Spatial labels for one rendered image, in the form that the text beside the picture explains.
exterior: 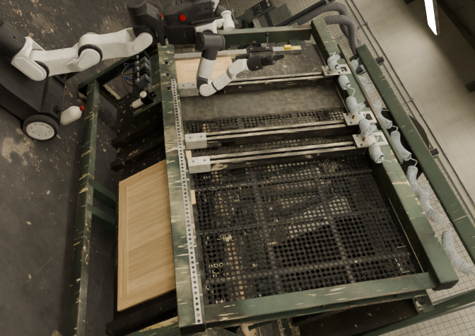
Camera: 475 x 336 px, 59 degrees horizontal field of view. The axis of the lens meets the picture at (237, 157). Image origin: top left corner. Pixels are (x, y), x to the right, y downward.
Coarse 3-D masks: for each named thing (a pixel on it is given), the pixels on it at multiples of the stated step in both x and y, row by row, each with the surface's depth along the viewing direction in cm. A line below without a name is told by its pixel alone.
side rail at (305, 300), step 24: (336, 288) 198; (360, 288) 198; (384, 288) 198; (408, 288) 199; (432, 288) 200; (216, 312) 188; (240, 312) 189; (264, 312) 189; (288, 312) 200; (312, 312) 200
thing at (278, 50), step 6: (276, 48) 316; (282, 48) 317; (300, 48) 318; (180, 54) 307; (186, 54) 307; (192, 54) 307; (198, 54) 308; (222, 54) 309; (228, 54) 310; (234, 54) 310; (240, 54) 311; (252, 54) 313; (264, 54) 315
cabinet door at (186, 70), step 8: (176, 64) 303; (184, 64) 303; (192, 64) 304; (216, 64) 305; (224, 64) 305; (184, 72) 298; (192, 72) 298; (216, 72) 299; (224, 72) 300; (184, 80) 292; (192, 80) 293
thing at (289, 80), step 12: (324, 72) 290; (336, 72) 290; (348, 72) 291; (180, 84) 281; (192, 84) 282; (228, 84) 283; (240, 84) 284; (252, 84) 286; (264, 84) 288; (276, 84) 290; (288, 84) 291; (300, 84) 293; (312, 84) 295; (324, 84) 297; (180, 96) 283
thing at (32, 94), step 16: (0, 32) 235; (16, 32) 243; (0, 48) 240; (16, 48) 243; (0, 64) 247; (0, 80) 242; (16, 80) 254; (32, 80) 267; (48, 80) 280; (64, 80) 292; (0, 96) 247; (16, 96) 249; (32, 96) 260; (48, 96) 271; (16, 112) 258; (32, 112) 260; (48, 112) 262
